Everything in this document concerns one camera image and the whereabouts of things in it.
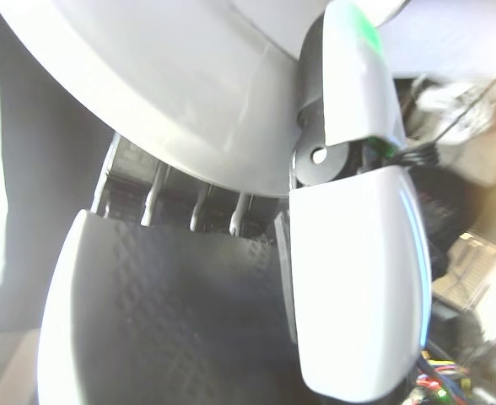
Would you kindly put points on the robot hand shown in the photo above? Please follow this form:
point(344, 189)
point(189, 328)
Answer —
point(168, 316)

